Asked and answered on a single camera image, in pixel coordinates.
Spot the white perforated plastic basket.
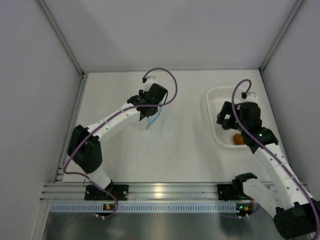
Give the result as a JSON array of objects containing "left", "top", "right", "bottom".
[{"left": 206, "top": 86, "right": 261, "bottom": 150}]

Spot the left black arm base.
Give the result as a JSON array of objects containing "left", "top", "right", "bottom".
[{"left": 84, "top": 184, "right": 129, "bottom": 201}]

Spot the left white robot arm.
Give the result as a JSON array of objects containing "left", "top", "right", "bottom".
[{"left": 67, "top": 83, "right": 168, "bottom": 200}]

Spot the clear zip top bag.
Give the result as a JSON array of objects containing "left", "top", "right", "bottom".
[{"left": 131, "top": 107, "right": 162, "bottom": 131}]

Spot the orange fake food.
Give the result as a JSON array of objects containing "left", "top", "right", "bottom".
[{"left": 232, "top": 133, "right": 245, "bottom": 146}]

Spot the white slotted cable duct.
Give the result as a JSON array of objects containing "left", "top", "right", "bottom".
[{"left": 50, "top": 202, "right": 252, "bottom": 214}]

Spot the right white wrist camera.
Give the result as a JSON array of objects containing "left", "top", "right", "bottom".
[{"left": 241, "top": 91, "right": 259, "bottom": 104}]

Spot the aluminium mounting rail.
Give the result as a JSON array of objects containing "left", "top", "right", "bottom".
[{"left": 40, "top": 182, "right": 219, "bottom": 202}]

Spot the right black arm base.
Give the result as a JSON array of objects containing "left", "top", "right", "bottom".
[{"left": 217, "top": 184, "right": 239, "bottom": 201}]

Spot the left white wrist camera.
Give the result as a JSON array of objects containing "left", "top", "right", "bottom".
[{"left": 142, "top": 75, "right": 158, "bottom": 92}]

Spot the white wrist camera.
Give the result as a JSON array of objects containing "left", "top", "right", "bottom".
[
  {"left": 142, "top": 75, "right": 158, "bottom": 92},
  {"left": 241, "top": 91, "right": 259, "bottom": 104}
]

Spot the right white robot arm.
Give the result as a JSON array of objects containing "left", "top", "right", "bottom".
[{"left": 216, "top": 101, "right": 320, "bottom": 240}]

